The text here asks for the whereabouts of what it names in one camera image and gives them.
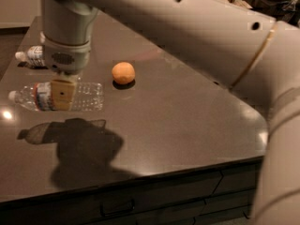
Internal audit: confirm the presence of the dark snack container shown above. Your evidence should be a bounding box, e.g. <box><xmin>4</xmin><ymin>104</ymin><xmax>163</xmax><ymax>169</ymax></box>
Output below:
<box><xmin>244</xmin><ymin>0</ymin><xmax>300</xmax><ymax>26</ymax></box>

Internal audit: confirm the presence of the left drawer front with handle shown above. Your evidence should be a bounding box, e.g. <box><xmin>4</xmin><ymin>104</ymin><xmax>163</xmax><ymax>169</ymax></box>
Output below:
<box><xmin>0</xmin><ymin>172</ymin><xmax>221</xmax><ymax>225</ymax></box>

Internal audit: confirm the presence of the orange fruit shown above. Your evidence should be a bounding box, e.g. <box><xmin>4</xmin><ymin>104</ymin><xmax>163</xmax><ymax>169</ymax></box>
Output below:
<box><xmin>112</xmin><ymin>62</ymin><xmax>135</xmax><ymax>84</ymax></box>

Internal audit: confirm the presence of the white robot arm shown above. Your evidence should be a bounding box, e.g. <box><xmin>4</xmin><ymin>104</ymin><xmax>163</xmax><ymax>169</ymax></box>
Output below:
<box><xmin>42</xmin><ymin>0</ymin><xmax>300</xmax><ymax>225</ymax></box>

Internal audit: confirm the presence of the clear water bottle red label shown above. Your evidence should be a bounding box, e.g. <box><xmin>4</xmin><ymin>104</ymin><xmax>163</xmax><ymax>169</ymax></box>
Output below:
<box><xmin>8</xmin><ymin>82</ymin><xmax>103</xmax><ymax>112</ymax></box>

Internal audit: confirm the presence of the blue label plastic bottle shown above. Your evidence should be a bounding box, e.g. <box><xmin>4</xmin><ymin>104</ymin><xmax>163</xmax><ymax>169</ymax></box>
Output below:
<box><xmin>15</xmin><ymin>46</ymin><xmax>45</xmax><ymax>68</ymax></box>

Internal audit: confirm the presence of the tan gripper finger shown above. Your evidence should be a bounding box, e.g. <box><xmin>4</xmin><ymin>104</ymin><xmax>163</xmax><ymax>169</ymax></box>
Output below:
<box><xmin>51</xmin><ymin>79</ymin><xmax>76</xmax><ymax>111</ymax></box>

